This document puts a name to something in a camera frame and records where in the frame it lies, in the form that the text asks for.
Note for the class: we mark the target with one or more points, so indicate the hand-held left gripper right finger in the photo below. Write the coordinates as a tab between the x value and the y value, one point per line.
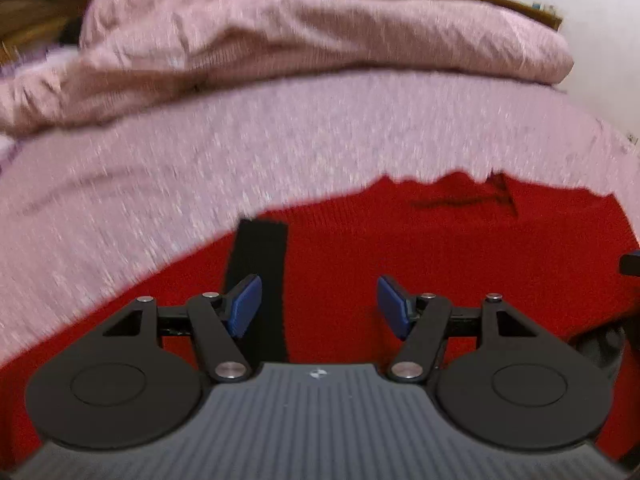
394	307

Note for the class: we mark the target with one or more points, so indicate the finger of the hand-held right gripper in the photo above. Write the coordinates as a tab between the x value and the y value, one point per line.
631	263

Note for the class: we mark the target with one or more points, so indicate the pink floral bed sheet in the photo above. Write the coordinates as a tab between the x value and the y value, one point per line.
200	170

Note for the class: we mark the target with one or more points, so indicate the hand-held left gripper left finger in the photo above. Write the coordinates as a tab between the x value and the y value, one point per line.
244	305

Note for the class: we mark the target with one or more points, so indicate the pink floral duvet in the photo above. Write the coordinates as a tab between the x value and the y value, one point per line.
300	35

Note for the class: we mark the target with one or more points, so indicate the dark grey cloth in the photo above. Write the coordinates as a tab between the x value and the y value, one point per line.
602	347

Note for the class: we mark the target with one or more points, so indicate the red knitted sweater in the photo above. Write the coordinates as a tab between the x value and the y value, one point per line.
350	240

